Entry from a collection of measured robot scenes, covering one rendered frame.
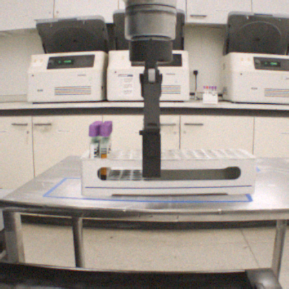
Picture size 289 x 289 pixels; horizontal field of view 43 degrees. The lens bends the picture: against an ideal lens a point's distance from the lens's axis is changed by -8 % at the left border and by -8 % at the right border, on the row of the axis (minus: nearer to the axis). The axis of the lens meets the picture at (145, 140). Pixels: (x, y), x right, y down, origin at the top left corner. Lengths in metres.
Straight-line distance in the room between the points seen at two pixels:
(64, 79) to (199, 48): 1.19
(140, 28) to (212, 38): 2.64
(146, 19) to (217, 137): 2.04
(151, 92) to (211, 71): 2.65
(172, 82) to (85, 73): 0.59
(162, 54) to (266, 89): 2.07
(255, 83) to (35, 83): 1.52
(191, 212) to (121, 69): 2.09
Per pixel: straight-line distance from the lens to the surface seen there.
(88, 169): 0.64
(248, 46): 3.11
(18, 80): 3.46
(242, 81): 2.64
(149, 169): 0.63
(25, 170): 2.82
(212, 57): 3.25
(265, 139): 2.70
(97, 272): 0.39
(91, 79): 2.62
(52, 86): 2.70
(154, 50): 0.64
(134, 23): 0.64
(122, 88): 2.60
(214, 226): 2.83
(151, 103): 0.59
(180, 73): 2.60
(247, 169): 0.66
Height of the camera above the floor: 1.00
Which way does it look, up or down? 8 degrees down
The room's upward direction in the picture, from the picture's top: straight up
